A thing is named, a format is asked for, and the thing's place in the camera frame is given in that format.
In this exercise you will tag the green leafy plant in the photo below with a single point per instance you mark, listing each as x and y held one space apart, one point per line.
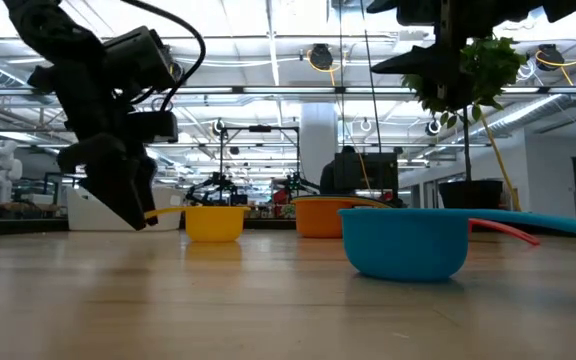
493 65

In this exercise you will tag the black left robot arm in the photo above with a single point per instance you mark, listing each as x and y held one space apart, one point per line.
53 30

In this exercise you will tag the yellow measuring cup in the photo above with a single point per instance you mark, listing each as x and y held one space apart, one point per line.
213 225

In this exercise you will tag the black monitor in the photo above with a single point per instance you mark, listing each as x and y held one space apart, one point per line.
368 172

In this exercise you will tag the red measuring cup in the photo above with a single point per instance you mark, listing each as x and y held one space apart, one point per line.
508 231

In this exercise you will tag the background robot workstation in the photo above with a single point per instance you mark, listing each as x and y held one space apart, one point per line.
259 128

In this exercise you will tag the black plant pot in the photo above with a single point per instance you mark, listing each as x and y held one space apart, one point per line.
470 200

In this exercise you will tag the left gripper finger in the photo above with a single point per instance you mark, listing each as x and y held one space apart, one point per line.
118 190
149 190

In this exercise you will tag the white plastic basket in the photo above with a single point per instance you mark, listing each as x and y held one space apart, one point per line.
83 215

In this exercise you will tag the orange measuring cup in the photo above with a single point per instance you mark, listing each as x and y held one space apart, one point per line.
318 220

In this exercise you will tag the cyan measuring cup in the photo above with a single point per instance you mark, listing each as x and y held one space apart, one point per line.
403 245

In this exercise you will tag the person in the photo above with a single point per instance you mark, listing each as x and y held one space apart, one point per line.
327 180

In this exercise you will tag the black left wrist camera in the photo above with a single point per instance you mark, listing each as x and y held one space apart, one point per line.
153 127

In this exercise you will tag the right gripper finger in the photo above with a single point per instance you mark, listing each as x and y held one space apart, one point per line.
413 11
418 62

